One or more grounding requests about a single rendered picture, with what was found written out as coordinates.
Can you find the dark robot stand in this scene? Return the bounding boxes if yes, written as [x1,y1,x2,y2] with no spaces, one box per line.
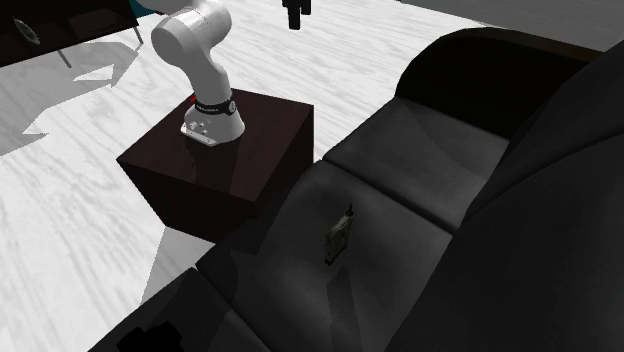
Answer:
[115,87,315,244]

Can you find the black sofa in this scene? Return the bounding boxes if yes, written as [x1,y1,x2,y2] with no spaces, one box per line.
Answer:
[87,26,624,352]

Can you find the olive green walkie-talkie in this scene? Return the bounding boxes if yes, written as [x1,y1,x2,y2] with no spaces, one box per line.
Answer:
[323,204,356,267]

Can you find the dark low table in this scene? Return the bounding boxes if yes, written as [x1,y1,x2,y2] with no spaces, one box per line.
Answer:
[0,0,145,69]

